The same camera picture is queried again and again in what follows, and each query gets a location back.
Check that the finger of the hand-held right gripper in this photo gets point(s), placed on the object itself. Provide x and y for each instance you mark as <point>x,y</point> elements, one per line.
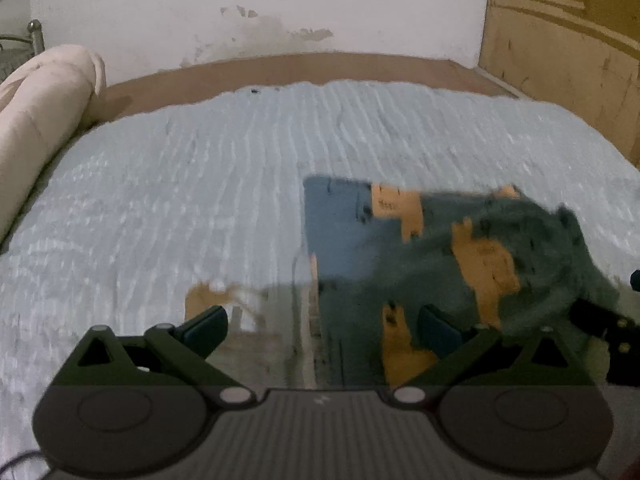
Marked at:
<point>625,365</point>
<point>600,317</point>

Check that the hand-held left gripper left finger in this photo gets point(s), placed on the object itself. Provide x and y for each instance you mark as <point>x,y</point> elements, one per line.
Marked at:
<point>205,332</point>

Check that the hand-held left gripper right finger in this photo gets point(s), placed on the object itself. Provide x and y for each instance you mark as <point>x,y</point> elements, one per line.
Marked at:
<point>437,330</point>

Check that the blue and orange pants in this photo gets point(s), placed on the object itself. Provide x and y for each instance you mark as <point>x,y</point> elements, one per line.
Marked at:
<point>350,220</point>

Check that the light blue ribbed blanket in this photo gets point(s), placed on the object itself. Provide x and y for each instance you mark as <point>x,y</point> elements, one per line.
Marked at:
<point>200,185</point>

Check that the light wooden panel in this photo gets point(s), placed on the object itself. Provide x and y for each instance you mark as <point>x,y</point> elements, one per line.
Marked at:
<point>550,60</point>

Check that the cream rolled pillow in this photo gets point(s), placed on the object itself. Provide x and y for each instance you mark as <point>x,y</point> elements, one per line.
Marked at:
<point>40,110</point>

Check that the metal bed post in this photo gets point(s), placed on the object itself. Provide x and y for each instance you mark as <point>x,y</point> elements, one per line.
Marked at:
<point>35,35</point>

